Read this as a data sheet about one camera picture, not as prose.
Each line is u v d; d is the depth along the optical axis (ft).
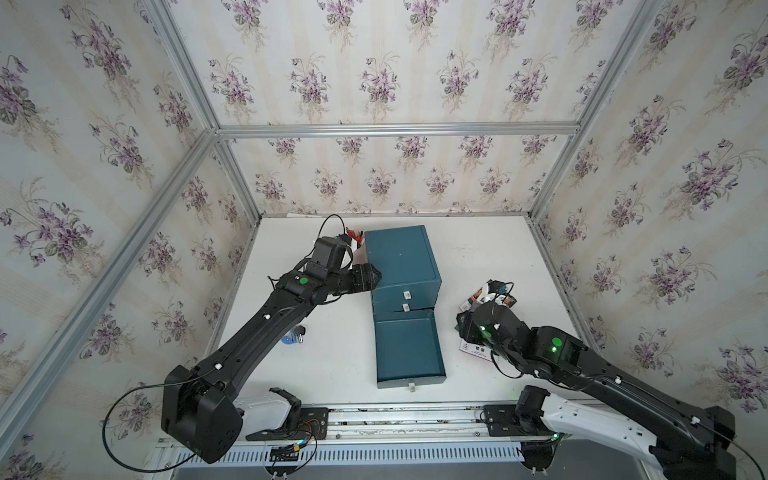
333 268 1.99
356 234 3.32
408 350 2.70
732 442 1.31
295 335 2.83
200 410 1.24
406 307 2.69
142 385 1.20
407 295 2.51
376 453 2.30
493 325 1.66
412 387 2.51
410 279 2.61
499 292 2.09
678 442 1.31
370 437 2.38
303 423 2.39
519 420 2.12
